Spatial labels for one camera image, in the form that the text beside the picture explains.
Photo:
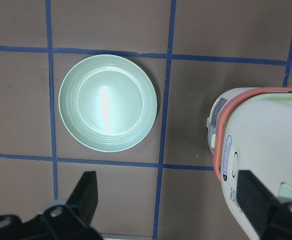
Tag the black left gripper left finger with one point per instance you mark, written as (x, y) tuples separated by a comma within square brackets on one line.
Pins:
[(83, 199)]

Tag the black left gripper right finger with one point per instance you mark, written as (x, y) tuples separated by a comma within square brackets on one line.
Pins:
[(257, 203)]

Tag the white rice cooker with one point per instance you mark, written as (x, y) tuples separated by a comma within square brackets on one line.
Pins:
[(250, 128)]

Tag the green plate far from potato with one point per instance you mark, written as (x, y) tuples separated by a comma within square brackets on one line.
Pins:
[(107, 103)]

